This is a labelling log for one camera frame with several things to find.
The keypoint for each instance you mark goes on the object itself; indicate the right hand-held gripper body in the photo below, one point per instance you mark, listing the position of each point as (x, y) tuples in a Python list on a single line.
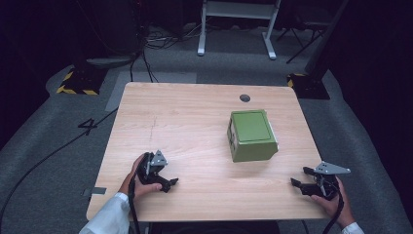
[(326, 187)]

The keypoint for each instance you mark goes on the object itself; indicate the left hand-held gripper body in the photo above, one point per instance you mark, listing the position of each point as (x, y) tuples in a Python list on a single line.
[(150, 169)]

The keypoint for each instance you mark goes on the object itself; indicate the green box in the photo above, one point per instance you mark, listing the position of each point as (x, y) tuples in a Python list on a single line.
[(252, 135)]

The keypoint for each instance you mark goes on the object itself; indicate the white metal table frame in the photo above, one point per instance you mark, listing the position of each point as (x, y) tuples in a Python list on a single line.
[(240, 9)]

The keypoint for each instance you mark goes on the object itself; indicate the person's left hand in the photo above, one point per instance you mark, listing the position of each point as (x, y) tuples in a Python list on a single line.
[(131, 183)]

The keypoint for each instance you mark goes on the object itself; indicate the black yellow-striped stand base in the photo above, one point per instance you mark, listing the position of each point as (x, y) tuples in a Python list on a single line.
[(81, 83), (308, 86)]

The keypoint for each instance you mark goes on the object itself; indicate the grey floor tape strip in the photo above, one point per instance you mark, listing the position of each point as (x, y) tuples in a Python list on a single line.
[(97, 191)]

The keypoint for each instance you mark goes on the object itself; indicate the black folding stand legs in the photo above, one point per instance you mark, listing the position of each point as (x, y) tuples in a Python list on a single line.
[(305, 42)]

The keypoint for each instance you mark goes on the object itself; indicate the person's right hand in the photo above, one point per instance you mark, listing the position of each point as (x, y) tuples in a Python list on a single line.
[(342, 211)]

